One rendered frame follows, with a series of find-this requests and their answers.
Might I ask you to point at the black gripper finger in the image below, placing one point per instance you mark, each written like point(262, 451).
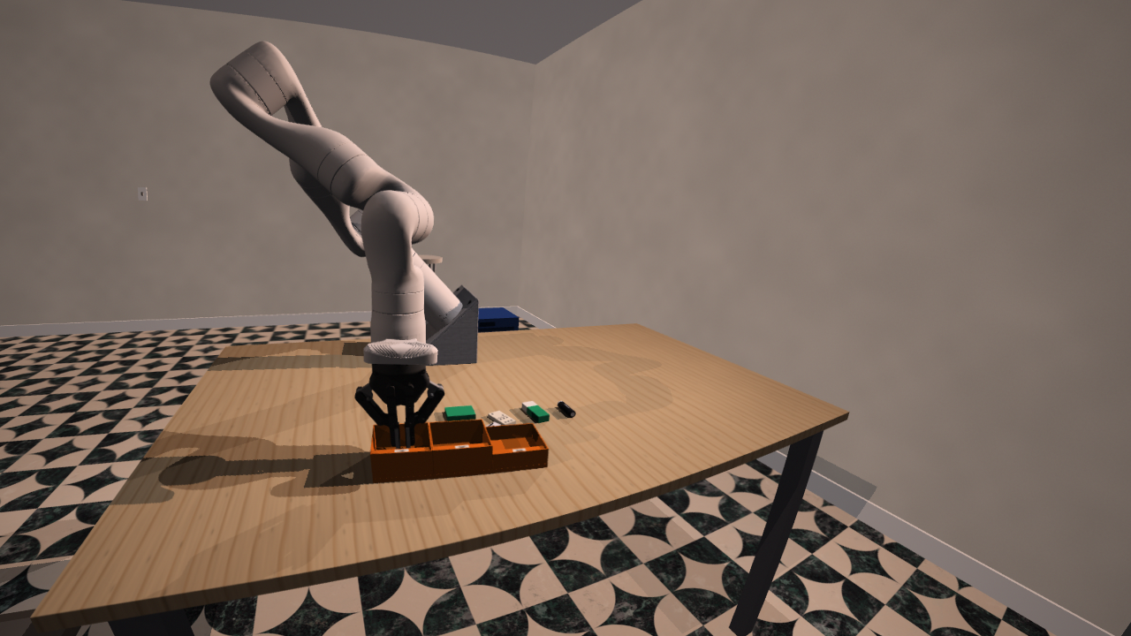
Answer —
point(364, 396)
point(435, 394)

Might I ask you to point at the white domino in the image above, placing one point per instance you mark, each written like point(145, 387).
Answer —
point(501, 418)

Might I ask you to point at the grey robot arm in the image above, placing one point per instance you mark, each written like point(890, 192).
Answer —
point(331, 170)

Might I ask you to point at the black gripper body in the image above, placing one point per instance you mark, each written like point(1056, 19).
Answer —
point(379, 380)

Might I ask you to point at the orange rack of three bins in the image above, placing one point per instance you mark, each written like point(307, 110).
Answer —
point(477, 455)

